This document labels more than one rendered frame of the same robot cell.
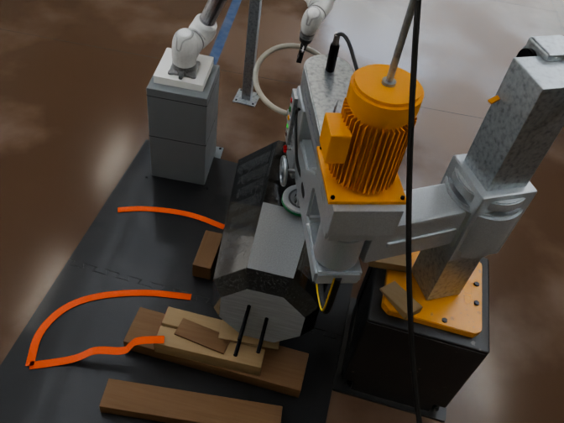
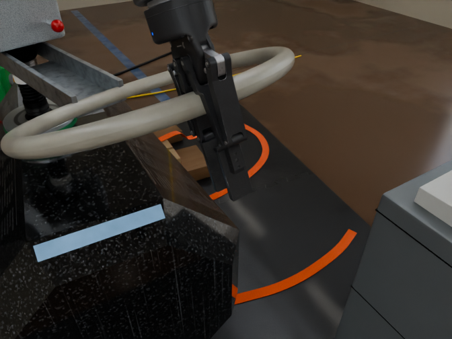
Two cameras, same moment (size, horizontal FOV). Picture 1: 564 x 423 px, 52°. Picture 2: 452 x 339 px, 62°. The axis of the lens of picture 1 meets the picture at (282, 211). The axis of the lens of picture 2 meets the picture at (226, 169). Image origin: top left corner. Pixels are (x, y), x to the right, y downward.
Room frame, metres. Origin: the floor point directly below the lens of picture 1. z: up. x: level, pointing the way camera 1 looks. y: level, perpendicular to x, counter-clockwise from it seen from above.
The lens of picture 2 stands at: (3.38, -0.14, 1.45)
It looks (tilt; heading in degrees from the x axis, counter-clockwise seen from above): 37 degrees down; 149
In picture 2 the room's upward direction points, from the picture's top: straight up
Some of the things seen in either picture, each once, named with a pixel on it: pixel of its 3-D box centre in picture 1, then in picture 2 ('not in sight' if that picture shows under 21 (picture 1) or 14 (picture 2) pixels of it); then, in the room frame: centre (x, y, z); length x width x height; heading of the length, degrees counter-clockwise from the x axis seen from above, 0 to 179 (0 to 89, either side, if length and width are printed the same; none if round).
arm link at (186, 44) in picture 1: (185, 46); not in sight; (3.15, 0.79, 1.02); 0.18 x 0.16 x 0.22; 163
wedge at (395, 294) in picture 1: (400, 298); not in sight; (1.67, -0.65, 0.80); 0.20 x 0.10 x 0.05; 39
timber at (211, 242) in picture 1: (207, 254); not in sight; (2.28, 0.43, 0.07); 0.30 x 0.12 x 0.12; 177
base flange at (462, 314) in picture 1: (433, 284); not in sight; (1.82, -0.83, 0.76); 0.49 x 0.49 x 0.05; 84
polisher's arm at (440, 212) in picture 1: (436, 216); not in sight; (1.73, -0.65, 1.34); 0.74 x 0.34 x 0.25; 117
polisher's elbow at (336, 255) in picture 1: (340, 238); not in sight; (1.53, -0.25, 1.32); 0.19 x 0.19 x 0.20
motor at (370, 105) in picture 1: (368, 133); not in sight; (1.52, -0.24, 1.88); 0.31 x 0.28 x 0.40; 104
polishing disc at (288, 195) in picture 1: (301, 199); (40, 116); (2.17, -0.09, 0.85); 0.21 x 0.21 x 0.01
